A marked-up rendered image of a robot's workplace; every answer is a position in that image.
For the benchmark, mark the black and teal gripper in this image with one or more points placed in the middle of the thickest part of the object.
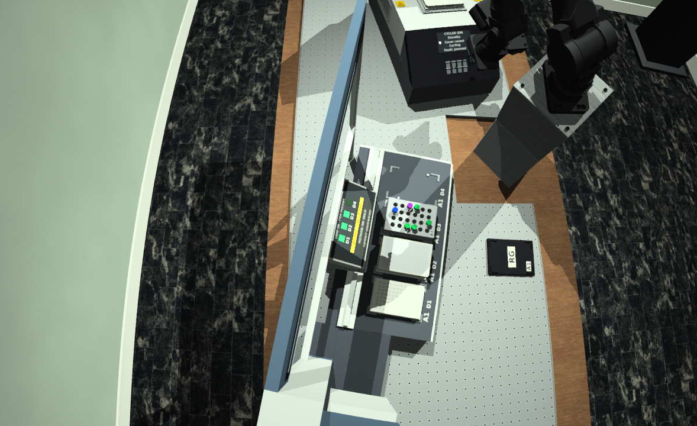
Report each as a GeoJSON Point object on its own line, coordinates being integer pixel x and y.
{"type": "Point", "coordinates": [478, 53]}

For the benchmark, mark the black rectangular pad with rg label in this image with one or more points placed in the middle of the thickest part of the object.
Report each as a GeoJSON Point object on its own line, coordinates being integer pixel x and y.
{"type": "Point", "coordinates": [510, 257]}

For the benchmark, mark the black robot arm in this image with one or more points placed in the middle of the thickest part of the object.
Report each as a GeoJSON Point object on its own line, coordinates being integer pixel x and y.
{"type": "Point", "coordinates": [579, 40]}

